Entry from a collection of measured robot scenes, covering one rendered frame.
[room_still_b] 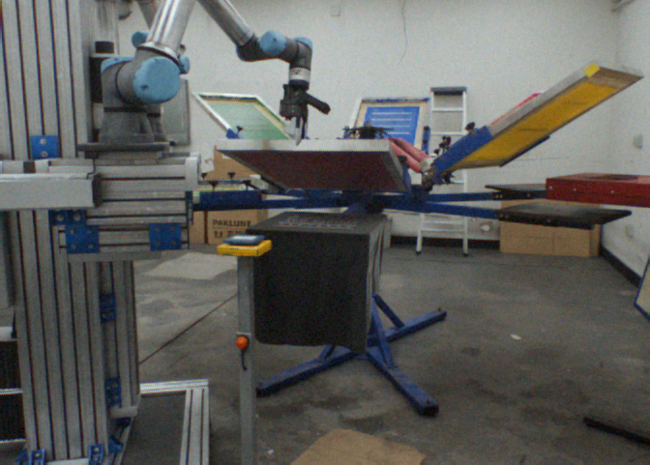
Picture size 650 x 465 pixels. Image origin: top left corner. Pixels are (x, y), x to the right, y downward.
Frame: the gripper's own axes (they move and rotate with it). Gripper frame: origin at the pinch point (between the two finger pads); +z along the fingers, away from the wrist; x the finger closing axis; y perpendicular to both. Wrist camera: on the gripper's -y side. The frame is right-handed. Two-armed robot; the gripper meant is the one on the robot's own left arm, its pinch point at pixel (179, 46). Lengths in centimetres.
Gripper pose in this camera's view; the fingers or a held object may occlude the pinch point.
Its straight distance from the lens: 282.1
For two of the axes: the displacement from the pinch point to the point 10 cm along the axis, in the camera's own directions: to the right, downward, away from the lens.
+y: -1.3, 9.7, 1.9
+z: 2.3, -1.5, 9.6
